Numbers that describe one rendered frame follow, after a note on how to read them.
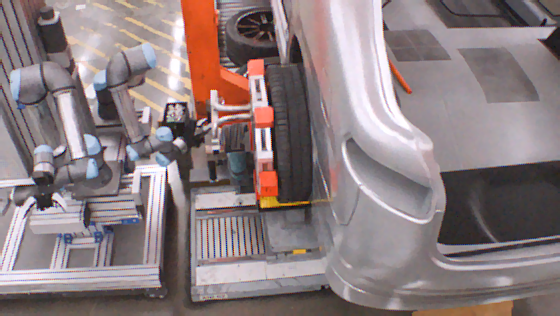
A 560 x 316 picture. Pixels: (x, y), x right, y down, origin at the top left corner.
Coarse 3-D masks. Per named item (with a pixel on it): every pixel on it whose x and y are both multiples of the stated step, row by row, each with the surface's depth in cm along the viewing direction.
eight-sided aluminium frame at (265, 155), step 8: (256, 80) 233; (256, 88) 254; (264, 88) 228; (256, 96) 224; (264, 96) 224; (256, 104) 220; (264, 104) 220; (256, 136) 220; (256, 144) 219; (256, 152) 219; (264, 152) 219; (272, 152) 220; (256, 160) 267; (264, 160) 220; (272, 160) 221; (256, 168) 263; (264, 168) 263; (272, 168) 224; (256, 176) 259; (256, 184) 256
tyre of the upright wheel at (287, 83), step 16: (288, 64) 238; (272, 80) 223; (288, 80) 222; (304, 80) 223; (272, 96) 219; (288, 96) 217; (304, 96) 218; (288, 112) 216; (304, 112) 215; (288, 128) 214; (304, 128) 214; (288, 144) 215; (304, 144) 215; (288, 160) 216; (304, 160) 217; (288, 176) 220; (304, 176) 221; (288, 192) 228; (304, 192) 229
